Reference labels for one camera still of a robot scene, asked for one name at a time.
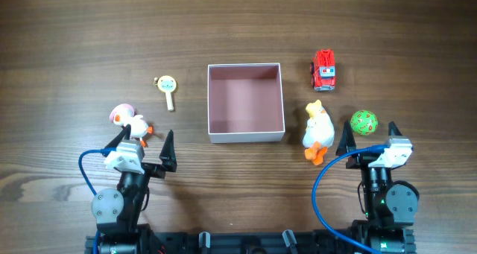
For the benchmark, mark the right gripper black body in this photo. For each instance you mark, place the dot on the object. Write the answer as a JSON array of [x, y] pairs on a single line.
[[361, 159]]

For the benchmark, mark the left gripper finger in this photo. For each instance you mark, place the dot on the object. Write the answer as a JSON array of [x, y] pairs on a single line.
[[167, 154], [124, 134]]

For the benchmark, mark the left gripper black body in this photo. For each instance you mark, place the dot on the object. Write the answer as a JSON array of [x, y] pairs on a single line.
[[147, 168]]

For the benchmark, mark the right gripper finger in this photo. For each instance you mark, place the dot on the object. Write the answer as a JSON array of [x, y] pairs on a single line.
[[347, 142], [393, 129]]

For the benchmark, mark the white yellow plush duck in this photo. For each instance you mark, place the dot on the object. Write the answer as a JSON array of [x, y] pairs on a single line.
[[320, 133]]

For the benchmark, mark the red toy fire truck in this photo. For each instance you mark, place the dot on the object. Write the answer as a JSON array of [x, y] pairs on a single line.
[[322, 69]]

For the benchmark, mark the pink cardboard box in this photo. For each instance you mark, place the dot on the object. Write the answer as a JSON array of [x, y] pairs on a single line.
[[245, 103]]

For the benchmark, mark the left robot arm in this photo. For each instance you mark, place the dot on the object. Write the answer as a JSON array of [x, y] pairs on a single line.
[[117, 210]]

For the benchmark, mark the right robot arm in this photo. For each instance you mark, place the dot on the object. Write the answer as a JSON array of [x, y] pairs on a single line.
[[389, 206]]

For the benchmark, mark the pink white duck figurine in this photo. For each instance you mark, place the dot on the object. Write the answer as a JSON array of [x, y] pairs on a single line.
[[124, 114]]

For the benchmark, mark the green patterned ball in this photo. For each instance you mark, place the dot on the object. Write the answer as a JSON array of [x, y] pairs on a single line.
[[364, 122]]

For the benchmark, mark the yellow wooden rattle toy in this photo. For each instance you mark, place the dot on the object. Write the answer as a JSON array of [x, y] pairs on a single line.
[[167, 85]]

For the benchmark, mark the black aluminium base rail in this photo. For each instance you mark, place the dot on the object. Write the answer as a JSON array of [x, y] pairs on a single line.
[[318, 241]]

